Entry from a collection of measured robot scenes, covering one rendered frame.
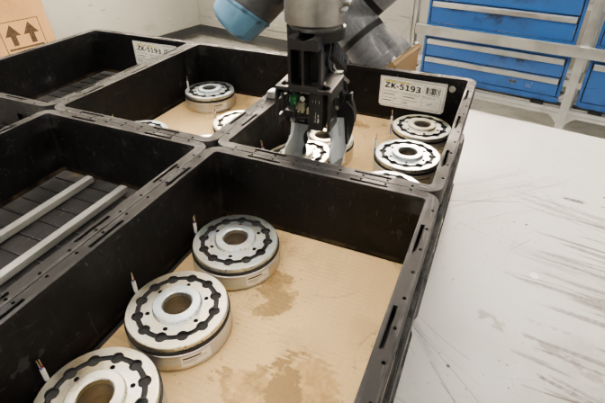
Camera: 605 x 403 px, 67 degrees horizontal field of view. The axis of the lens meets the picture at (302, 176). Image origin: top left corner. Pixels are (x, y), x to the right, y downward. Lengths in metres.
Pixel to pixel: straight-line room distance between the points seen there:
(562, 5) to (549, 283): 1.84
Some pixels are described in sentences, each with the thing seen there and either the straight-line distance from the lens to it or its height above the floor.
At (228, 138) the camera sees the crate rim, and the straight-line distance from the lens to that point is 0.63.
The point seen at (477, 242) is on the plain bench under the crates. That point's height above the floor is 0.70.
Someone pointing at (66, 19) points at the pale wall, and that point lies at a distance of 4.02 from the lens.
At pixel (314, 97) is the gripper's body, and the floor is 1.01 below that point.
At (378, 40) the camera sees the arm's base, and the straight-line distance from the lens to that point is 1.08.
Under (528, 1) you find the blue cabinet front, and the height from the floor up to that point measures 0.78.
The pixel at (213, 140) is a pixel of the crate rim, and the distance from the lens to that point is 0.63.
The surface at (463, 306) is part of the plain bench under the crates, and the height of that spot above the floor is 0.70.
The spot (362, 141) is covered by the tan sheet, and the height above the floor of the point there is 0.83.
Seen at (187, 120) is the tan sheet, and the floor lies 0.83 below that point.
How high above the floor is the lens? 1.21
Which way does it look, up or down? 32 degrees down
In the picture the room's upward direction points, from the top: straight up
